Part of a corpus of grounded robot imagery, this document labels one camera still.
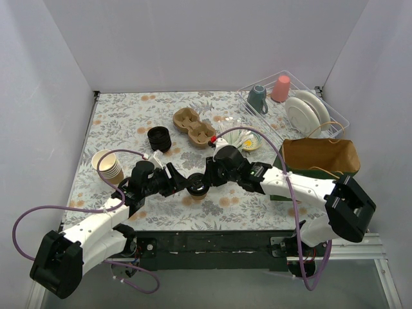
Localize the floral tablecloth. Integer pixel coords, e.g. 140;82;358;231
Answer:
64;90;361;231

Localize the stack of black lids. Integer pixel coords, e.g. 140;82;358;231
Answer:
147;126;172;153

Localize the paper wrapped straw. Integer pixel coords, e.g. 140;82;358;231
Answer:
217;117;242;133
223;129;254;149

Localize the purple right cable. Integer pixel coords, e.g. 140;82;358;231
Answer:
218;127;332;291

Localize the pink plastic cup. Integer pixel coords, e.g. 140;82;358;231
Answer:
270;75;290;102

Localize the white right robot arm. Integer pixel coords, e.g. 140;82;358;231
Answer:
203;145;376;256

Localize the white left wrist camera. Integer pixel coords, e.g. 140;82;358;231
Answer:
142;150;164;169

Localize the white plate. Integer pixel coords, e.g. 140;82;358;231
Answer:
295;90;331;131
285;97;320;135

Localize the brown paper coffee cup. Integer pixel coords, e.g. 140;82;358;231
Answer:
191;194;206;201

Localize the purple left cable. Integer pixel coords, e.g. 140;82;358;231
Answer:
12;149;161;294

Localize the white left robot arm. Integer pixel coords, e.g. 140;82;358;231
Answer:
30;161;193;299

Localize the green paper bag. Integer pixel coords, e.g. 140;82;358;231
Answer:
268;138;362;201

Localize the stack of brown paper cups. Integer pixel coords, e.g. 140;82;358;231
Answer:
91;149;124;185

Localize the brown cardboard cup carrier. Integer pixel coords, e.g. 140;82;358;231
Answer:
173;108;216;149

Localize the teal mug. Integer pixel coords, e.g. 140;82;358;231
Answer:
247;84;268;115

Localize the white wire dish rack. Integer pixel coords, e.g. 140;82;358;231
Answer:
238;70;350;143

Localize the purple cable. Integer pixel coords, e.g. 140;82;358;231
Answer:
12;149;161;294
218;127;332;291

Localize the blue yellow patterned bowl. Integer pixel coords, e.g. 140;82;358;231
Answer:
242;133;263;151

